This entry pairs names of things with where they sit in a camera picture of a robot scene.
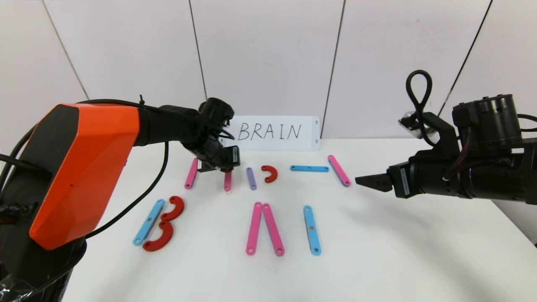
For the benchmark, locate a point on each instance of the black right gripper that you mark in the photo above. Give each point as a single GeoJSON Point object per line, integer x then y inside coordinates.
{"type": "Point", "coordinates": [401, 180]}

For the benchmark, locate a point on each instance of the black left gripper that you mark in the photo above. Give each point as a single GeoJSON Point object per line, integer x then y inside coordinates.
{"type": "Point", "coordinates": [233, 156]}

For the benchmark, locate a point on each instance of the pink bar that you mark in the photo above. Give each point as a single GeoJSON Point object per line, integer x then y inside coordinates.
{"type": "Point", "coordinates": [272, 228]}
{"type": "Point", "coordinates": [191, 173]}
{"type": "Point", "coordinates": [254, 228]}
{"type": "Point", "coordinates": [339, 170]}
{"type": "Point", "coordinates": [227, 182]}

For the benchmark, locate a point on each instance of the red curved C piece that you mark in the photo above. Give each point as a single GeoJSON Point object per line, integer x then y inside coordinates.
{"type": "Point", "coordinates": [168, 239]}
{"type": "Point", "coordinates": [275, 173]}
{"type": "Point", "coordinates": [180, 209]}

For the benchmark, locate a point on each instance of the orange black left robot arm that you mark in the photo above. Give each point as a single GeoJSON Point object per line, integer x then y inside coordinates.
{"type": "Point", "coordinates": [84, 167]}

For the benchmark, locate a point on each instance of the white sign reading BRAIN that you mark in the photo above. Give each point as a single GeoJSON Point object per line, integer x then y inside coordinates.
{"type": "Point", "coordinates": [306, 144]}

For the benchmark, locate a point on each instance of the short purple flat bar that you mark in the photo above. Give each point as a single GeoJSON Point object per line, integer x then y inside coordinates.
{"type": "Point", "coordinates": [251, 178]}

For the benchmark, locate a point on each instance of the cyan flat bar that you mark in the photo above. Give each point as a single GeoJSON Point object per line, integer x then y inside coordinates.
{"type": "Point", "coordinates": [154, 213]}
{"type": "Point", "coordinates": [309, 218]}
{"type": "Point", "coordinates": [300, 168]}

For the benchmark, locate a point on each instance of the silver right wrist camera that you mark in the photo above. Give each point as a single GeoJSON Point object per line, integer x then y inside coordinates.
{"type": "Point", "coordinates": [409, 119]}

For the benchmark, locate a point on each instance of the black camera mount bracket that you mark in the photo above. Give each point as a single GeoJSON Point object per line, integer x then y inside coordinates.
{"type": "Point", "coordinates": [447, 134]}

